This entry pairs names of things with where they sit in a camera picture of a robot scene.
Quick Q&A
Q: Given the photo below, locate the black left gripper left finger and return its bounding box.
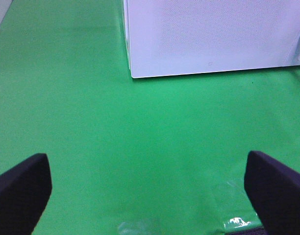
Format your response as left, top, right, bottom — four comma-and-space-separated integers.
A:
0, 153, 52, 235

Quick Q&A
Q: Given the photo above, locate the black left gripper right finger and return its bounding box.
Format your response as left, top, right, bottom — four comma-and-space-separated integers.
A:
244, 151, 300, 235

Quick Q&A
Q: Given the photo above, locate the white microwave door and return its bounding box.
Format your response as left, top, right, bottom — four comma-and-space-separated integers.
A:
122, 0, 300, 78

